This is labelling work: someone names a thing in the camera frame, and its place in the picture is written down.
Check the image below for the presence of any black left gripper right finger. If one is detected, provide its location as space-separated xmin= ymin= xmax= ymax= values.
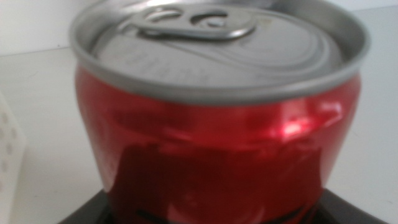
xmin=313 ymin=187 xmax=389 ymax=224

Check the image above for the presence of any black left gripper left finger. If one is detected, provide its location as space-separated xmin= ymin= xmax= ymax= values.
xmin=58 ymin=189 xmax=113 ymax=224

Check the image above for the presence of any red cola can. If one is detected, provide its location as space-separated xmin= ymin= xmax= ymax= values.
xmin=68 ymin=0 xmax=371 ymax=224

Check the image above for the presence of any white perforated plastic basket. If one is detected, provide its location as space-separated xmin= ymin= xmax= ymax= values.
xmin=0 ymin=92 xmax=27 ymax=224

